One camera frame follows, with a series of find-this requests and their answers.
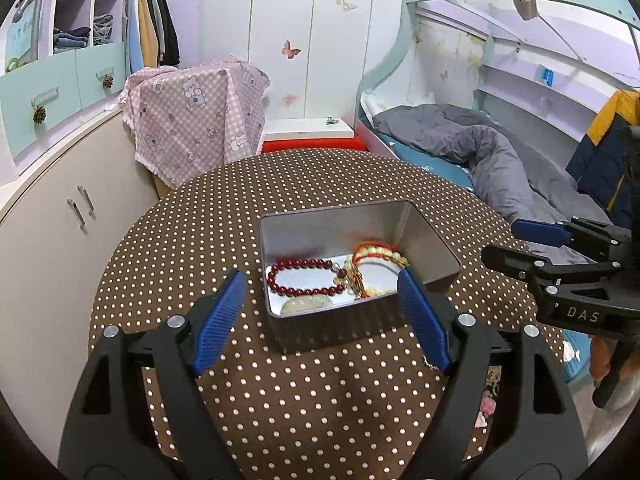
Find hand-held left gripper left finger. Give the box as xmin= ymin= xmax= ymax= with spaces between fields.
xmin=57 ymin=269 xmax=249 ymax=480

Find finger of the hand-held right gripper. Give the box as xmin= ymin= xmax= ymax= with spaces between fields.
xmin=481 ymin=244 xmax=618 ymax=295
xmin=511 ymin=217 xmax=633 ymax=261

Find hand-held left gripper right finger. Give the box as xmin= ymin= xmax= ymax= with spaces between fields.
xmin=396 ymin=266 xmax=588 ymax=480

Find cream bead bracelet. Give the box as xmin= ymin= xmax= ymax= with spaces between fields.
xmin=345 ymin=242 xmax=411 ymax=298

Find pale jade pendant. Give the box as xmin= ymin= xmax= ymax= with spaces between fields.
xmin=281 ymin=296 xmax=333 ymax=315

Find red string bracelet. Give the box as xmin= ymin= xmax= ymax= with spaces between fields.
xmin=347 ymin=244 xmax=401 ymax=301

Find dark red bead bracelet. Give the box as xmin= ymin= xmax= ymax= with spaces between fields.
xmin=266 ymin=258 xmax=348 ymax=297

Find silver metal tin box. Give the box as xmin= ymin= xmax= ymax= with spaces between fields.
xmin=257 ymin=200 xmax=462 ymax=353

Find person's right hand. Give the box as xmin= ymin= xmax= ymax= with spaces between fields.
xmin=589 ymin=335 xmax=608 ymax=380

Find grey duvet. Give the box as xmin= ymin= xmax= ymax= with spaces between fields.
xmin=372 ymin=104 xmax=616 ymax=266

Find navy and yellow jacket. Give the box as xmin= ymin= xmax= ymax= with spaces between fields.
xmin=566 ymin=90 xmax=640 ymax=228

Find brown polka dot tablecloth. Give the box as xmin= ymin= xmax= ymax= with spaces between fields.
xmin=87 ymin=149 xmax=566 ymax=480

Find pink flower brooch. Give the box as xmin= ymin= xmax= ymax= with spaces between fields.
xmin=479 ymin=394 xmax=498 ymax=427

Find low white cabinet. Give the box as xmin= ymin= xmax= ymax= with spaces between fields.
xmin=0 ymin=102 xmax=168 ymax=341

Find white pillow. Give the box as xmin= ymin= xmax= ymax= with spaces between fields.
xmin=360 ymin=91 xmax=436 ymax=121

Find red storage box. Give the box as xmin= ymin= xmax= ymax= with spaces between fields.
xmin=261 ymin=136 xmax=367 ymax=155

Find white board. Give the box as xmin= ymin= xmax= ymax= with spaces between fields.
xmin=263 ymin=117 xmax=356 ymax=143

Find pink bear print cloth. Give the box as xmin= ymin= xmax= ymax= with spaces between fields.
xmin=118 ymin=57 xmax=272 ymax=188

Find teal drawer unit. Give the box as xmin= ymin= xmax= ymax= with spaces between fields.
xmin=0 ymin=41 xmax=126 ymax=186

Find hanging dark jackets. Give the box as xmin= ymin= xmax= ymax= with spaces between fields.
xmin=150 ymin=0 xmax=181 ymax=66

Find hanging light blue shirt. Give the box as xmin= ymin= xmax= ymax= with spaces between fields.
xmin=124 ymin=0 xmax=146 ymax=75

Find hanging yellow shirt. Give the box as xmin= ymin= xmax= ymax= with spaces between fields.
xmin=136 ymin=0 xmax=161 ymax=68

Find folded grey clothes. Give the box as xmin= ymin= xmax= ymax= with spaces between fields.
xmin=91 ymin=14 xmax=115 ymax=46

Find folded blue jeans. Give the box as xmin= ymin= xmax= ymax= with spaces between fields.
xmin=52 ymin=27 xmax=92 ymax=54

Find white wardrobe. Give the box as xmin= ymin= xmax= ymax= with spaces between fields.
xmin=200 ymin=0 xmax=416 ymax=133

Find white cube shelf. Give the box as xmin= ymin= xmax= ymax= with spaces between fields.
xmin=37 ymin=0 xmax=166 ymax=56

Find green printed board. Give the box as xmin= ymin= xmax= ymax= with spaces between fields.
xmin=4 ymin=7 xmax=41 ymax=73

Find white wall shelves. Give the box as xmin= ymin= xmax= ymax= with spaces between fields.
xmin=475 ymin=45 xmax=621 ymax=143

